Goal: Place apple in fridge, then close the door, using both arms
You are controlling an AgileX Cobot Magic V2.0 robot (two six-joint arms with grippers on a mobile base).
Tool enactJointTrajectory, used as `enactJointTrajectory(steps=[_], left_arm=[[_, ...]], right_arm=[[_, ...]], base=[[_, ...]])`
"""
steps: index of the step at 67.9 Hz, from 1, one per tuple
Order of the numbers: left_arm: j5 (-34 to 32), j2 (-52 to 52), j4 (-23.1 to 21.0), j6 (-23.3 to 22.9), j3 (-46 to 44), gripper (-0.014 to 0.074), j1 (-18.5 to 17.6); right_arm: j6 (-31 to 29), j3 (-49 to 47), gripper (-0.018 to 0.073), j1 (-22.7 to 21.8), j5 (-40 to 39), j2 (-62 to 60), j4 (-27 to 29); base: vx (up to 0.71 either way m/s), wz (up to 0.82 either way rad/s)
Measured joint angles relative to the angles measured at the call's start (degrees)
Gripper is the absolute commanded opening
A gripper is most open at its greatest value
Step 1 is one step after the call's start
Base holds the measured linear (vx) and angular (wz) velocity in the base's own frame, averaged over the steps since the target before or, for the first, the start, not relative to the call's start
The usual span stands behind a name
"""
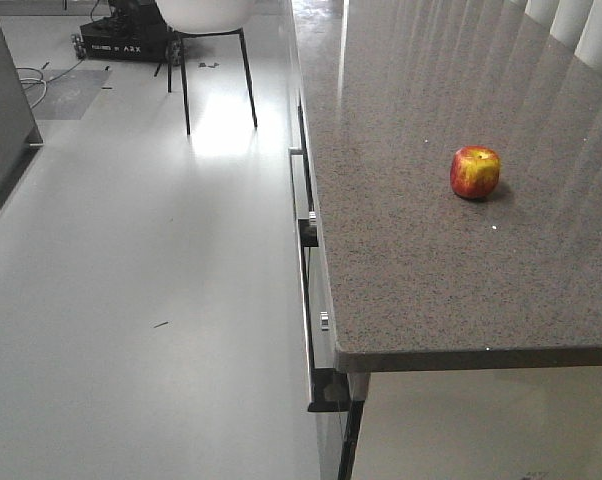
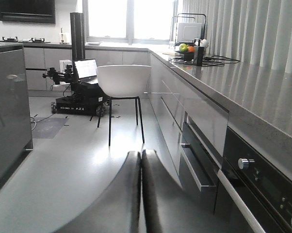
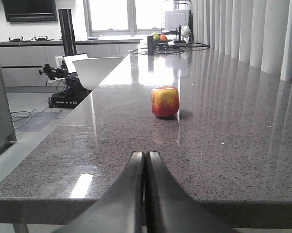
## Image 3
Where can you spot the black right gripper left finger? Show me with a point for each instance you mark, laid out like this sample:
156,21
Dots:
119,210

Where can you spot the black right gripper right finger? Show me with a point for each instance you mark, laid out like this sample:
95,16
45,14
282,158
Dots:
169,209

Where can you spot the red yellow apple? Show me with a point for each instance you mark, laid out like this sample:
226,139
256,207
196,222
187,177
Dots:
165,101

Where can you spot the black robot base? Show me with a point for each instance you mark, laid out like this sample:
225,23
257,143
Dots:
73,93

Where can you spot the green apple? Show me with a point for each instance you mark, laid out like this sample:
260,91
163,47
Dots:
156,36

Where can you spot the white bowl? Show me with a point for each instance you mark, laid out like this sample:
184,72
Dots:
92,71

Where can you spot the black fruit tray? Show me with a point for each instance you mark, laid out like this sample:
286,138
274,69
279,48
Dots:
162,44

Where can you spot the orange fruit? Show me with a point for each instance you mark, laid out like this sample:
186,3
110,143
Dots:
163,37

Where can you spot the grey kitchen counter cabinets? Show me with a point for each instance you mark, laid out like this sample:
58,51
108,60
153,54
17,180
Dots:
20,62

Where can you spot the white microwave oven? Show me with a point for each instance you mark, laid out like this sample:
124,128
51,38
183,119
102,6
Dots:
176,18

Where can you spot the black vertical column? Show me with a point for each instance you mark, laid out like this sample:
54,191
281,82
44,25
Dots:
67,31

